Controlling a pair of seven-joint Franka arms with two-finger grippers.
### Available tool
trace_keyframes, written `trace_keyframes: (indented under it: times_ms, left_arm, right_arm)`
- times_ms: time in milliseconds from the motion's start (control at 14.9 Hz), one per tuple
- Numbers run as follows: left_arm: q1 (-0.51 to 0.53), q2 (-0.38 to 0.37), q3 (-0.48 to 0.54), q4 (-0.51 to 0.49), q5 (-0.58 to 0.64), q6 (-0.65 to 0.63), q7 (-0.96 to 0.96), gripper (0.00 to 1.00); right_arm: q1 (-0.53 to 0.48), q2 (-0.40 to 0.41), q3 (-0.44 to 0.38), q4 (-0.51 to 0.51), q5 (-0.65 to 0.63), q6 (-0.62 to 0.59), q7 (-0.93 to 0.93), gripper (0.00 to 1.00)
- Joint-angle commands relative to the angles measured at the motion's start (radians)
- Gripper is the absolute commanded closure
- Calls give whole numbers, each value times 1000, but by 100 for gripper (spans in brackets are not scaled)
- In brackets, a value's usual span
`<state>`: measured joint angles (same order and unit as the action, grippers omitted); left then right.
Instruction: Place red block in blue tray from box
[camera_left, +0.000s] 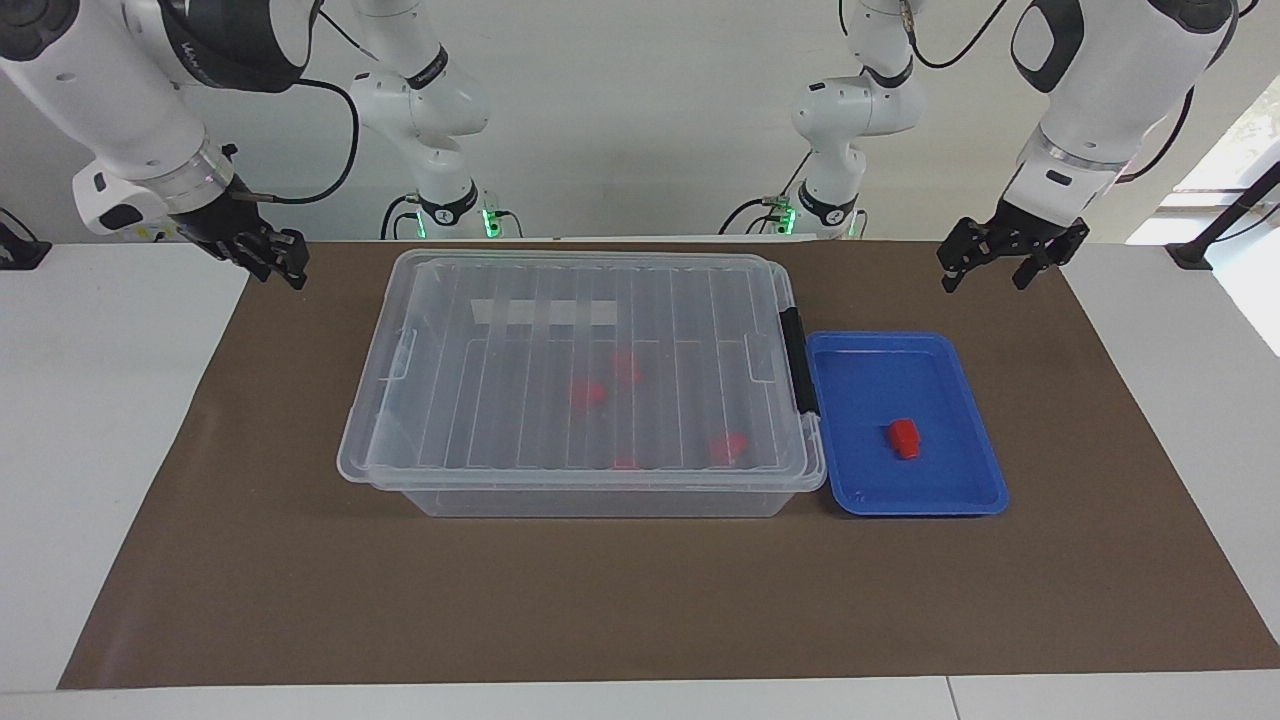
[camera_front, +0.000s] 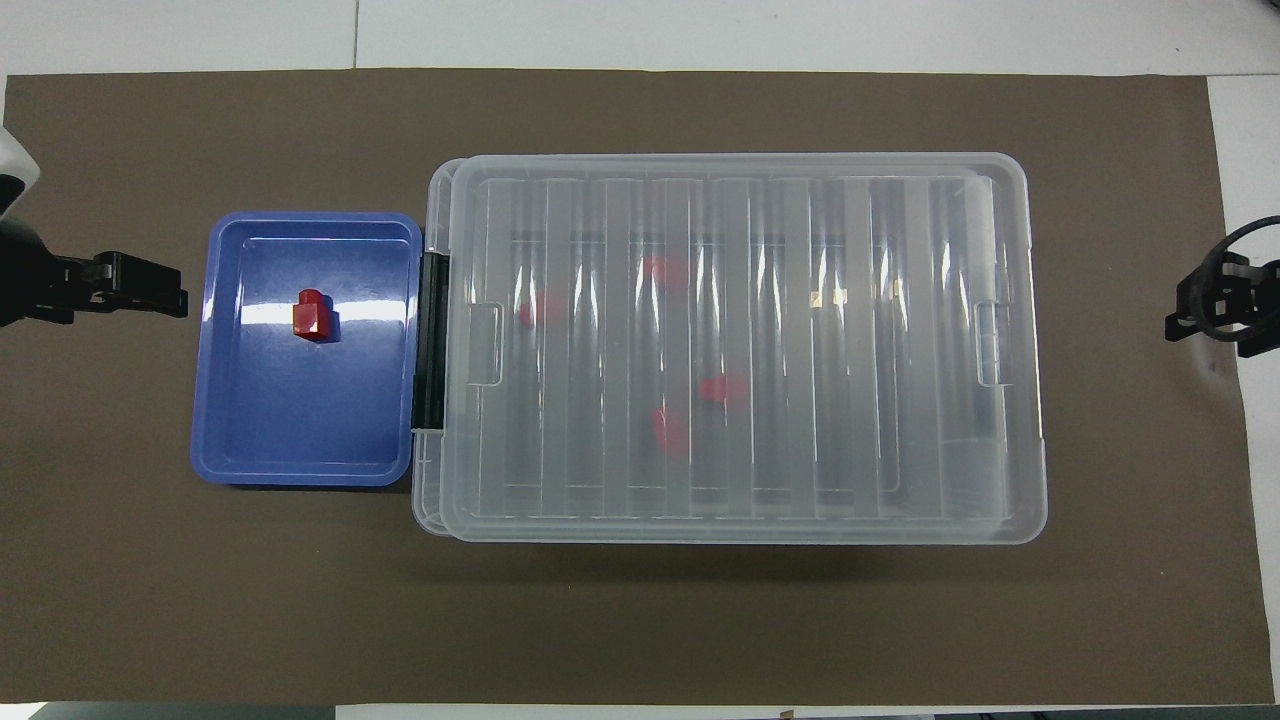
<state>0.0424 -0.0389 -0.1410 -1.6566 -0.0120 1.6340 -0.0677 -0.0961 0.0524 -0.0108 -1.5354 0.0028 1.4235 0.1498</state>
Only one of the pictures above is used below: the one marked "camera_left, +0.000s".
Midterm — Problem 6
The black box latch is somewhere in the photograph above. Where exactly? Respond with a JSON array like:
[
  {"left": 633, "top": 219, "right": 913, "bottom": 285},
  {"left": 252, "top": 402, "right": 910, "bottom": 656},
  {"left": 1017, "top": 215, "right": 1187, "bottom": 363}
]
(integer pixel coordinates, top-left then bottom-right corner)
[{"left": 780, "top": 305, "right": 821, "bottom": 416}]

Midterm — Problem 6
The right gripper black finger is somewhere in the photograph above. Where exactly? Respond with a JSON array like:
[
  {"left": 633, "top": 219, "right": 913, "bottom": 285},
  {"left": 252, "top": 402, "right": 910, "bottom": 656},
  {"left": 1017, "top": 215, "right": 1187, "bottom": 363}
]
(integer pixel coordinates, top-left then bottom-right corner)
[
  {"left": 218, "top": 248, "right": 273, "bottom": 283},
  {"left": 258, "top": 228, "right": 309, "bottom": 291}
]

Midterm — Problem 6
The brown table mat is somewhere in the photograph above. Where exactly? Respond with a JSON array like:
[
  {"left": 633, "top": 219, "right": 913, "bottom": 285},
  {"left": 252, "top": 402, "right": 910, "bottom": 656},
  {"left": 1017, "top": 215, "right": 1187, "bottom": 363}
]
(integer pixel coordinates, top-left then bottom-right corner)
[{"left": 57, "top": 240, "right": 1280, "bottom": 691}]

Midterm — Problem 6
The black angled stand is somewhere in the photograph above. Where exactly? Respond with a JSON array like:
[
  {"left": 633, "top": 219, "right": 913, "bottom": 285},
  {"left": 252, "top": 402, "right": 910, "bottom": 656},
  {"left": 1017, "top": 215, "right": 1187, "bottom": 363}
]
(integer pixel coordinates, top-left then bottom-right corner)
[{"left": 1165, "top": 160, "right": 1280, "bottom": 271}]

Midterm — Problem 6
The blue plastic tray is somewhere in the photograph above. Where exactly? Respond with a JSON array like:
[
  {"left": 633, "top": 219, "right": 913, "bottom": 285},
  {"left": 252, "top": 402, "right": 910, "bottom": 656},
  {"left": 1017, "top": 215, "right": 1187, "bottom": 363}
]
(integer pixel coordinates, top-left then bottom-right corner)
[{"left": 805, "top": 331, "right": 1009, "bottom": 518}]

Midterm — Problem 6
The clear ribbed plastic lid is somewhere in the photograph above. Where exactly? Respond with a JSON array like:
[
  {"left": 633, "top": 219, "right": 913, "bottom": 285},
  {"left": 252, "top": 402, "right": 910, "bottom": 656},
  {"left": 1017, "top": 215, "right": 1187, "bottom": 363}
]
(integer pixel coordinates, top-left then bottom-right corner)
[{"left": 335, "top": 250, "right": 829, "bottom": 493}]

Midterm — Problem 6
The black table clamp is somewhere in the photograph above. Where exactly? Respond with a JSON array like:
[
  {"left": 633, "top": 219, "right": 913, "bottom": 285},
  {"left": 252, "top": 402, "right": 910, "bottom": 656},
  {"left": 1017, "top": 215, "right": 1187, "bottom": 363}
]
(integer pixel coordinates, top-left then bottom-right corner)
[{"left": 0, "top": 208, "right": 53, "bottom": 271}]

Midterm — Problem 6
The clear plastic storage box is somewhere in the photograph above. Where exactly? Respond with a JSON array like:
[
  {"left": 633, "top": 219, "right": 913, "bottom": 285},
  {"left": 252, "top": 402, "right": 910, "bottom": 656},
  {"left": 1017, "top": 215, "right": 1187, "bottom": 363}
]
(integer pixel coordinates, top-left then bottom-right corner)
[{"left": 345, "top": 255, "right": 823, "bottom": 519}]

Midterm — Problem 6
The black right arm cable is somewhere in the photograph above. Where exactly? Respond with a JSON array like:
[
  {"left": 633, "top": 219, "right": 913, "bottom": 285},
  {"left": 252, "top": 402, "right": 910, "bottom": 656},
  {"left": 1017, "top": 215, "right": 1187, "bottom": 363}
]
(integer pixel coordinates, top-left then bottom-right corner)
[{"left": 232, "top": 78, "right": 361, "bottom": 204}]

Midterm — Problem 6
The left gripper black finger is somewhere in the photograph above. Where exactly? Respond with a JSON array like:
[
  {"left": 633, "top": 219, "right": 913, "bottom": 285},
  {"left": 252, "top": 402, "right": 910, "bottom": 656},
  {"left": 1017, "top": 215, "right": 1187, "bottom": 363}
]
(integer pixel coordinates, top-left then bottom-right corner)
[
  {"left": 937, "top": 218, "right": 999, "bottom": 293},
  {"left": 1013, "top": 225, "right": 1091, "bottom": 291}
]

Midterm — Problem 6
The black base cable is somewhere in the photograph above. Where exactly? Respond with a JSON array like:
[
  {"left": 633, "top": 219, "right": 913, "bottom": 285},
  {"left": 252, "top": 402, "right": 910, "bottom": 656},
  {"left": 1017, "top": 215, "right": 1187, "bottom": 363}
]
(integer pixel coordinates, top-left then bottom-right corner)
[
  {"left": 718, "top": 195, "right": 796, "bottom": 237},
  {"left": 380, "top": 193, "right": 426, "bottom": 241}
]

